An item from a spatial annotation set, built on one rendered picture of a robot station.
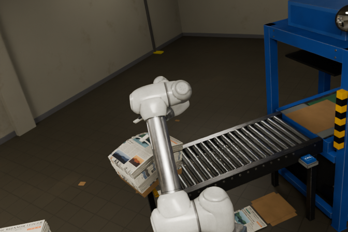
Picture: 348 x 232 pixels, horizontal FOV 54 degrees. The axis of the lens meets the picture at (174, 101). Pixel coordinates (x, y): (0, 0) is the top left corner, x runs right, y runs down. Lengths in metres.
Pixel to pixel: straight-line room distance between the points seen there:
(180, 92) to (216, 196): 0.52
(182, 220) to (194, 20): 7.07
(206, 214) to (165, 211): 0.19
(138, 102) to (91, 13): 4.84
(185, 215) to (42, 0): 4.72
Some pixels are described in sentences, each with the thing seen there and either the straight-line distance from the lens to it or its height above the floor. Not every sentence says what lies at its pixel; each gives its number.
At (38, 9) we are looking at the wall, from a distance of 5.80.
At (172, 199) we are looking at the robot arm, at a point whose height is 1.28.
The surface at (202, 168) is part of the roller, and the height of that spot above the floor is 0.80.
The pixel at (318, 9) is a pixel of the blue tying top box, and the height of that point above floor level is 1.73.
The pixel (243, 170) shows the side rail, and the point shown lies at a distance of 2.54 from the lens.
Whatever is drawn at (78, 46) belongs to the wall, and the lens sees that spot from 6.27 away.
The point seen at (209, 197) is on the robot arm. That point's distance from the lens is 1.65.
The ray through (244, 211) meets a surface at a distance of 3.37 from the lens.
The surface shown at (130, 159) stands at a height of 1.16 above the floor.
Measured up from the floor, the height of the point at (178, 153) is 1.08.
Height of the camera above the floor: 2.40
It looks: 26 degrees down
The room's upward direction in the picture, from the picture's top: 10 degrees counter-clockwise
